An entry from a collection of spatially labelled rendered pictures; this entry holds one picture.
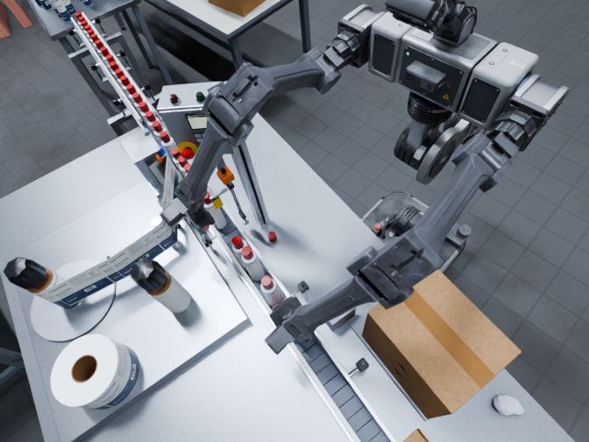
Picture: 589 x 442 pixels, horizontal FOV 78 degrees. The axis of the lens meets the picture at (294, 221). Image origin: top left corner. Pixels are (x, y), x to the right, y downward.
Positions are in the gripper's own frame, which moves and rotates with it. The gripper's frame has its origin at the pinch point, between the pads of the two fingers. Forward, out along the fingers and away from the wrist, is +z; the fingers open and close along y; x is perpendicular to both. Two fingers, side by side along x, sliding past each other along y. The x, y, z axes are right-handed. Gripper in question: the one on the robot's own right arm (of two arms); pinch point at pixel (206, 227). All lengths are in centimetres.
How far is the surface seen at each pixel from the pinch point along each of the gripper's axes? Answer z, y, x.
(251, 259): -3.4, 21.9, 6.0
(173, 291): -1.2, 15.0, -19.8
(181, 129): -38.9, -5.4, 8.3
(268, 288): -4.4, 34.2, 4.8
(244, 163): -20.5, 1.0, 20.6
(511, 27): 100, -77, 322
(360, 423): 13, 78, 5
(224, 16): 24, -151, 88
